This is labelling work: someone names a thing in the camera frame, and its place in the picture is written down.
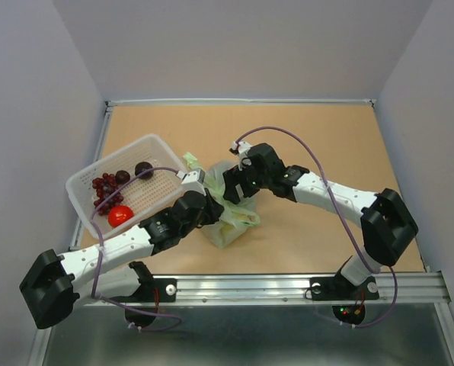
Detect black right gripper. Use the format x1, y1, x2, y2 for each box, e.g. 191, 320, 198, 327
222, 159, 271, 204

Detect translucent green plastic bag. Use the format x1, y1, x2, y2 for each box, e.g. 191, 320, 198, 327
183, 152, 261, 249

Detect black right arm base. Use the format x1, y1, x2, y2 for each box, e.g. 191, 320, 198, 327
304, 273, 379, 301

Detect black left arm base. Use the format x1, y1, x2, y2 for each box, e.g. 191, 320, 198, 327
107, 261, 177, 303

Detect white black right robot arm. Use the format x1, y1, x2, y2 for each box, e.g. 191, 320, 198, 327
223, 141, 418, 297

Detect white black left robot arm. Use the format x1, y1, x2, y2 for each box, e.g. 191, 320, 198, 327
19, 191, 224, 329

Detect dark plum at back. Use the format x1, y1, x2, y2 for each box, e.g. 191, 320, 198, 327
135, 162, 154, 181

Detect red tomato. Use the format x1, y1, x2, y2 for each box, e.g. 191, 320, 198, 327
107, 205, 134, 228

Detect dark plum near grapes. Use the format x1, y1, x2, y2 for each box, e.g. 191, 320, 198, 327
115, 170, 131, 185

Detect white plastic basket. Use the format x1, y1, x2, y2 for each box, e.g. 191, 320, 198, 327
66, 134, 187, 239

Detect red grape bunch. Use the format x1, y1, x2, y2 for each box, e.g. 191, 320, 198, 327
91, 173, 123, 217

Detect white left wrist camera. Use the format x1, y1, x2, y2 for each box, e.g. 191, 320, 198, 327
176, 168, 206, 195

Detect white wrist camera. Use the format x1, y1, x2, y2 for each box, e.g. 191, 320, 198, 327
176, 168, 206, 195
229, 140, 251, 171

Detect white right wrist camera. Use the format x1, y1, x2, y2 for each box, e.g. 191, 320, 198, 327
229, 140, 251, 171

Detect front aluminium mounting rail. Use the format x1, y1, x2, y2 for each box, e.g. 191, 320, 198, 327
46, 271, 451, 308

